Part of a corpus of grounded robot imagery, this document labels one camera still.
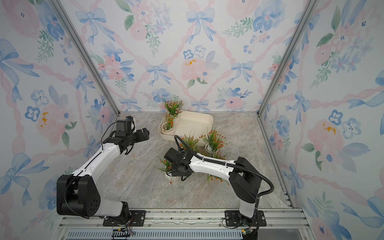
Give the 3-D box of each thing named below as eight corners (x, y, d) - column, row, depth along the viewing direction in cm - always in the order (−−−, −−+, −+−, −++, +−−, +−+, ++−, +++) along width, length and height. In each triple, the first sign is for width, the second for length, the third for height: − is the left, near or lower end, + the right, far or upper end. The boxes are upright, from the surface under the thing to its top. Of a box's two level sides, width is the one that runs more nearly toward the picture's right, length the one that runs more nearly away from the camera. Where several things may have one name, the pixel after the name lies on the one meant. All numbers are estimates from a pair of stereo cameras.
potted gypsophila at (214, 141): (211, 162, 96) (214, 148, 83) (200, 149, 101) (201, 135, 88) (223, 153, 99) (227, 139, 87) (212, 142, 105) (214, 127, 92)
